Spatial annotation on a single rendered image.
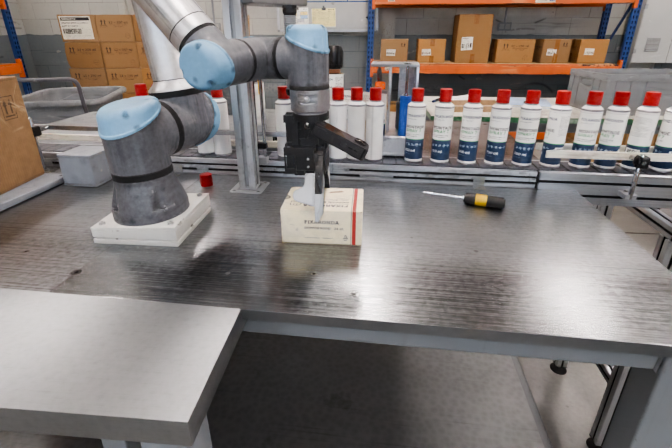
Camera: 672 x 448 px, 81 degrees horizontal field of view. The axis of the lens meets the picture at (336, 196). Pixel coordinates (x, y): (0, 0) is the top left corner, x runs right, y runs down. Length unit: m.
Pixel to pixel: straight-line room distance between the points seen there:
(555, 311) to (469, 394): 0.72
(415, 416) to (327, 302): 0.72
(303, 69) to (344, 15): 4.71
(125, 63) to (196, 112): 3.83
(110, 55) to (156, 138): 3.97
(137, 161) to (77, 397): 0.43
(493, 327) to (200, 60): 0.59
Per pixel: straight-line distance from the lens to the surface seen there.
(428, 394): 1.36
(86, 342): 0.67
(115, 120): 0.84
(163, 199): 0.87
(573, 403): 1.81
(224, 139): 1.24
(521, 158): 1.21
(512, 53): 5.07
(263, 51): 0.76
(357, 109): 1.12
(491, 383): 1.44
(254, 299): 0.67
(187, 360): 0.59
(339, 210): 0.77
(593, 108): 1.24
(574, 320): 0.71
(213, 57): 0.66
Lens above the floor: 1.22
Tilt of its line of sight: 22 degrees down
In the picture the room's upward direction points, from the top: straight up
